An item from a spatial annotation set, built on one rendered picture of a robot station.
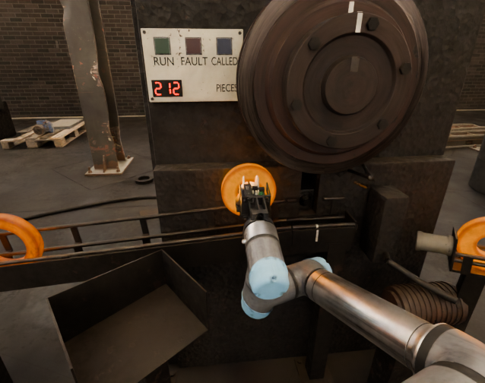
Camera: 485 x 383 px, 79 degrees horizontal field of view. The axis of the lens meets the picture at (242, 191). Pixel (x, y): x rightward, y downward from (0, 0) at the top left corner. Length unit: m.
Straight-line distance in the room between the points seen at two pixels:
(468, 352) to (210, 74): 0.77
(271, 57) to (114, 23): 6.45
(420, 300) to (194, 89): 0.89
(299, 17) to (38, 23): 7.03
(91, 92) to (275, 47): 2.91
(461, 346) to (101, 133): 3.41
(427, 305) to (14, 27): 7.65
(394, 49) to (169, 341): 0.79
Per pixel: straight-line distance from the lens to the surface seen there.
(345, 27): 0.71
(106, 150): 3.59
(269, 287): 0.58
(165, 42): 0.87
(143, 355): 0.74
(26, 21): 7.66
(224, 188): 0.82
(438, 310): 1.08
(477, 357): 0.48
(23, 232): 1.02
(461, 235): 1.03
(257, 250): 0.60
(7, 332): 1.89
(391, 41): 0.75
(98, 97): 3.48
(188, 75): 0.87
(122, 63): 7.06
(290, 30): 0.72
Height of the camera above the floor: 1.17
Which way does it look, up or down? 24 degrees down
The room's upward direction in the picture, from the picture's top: straight up
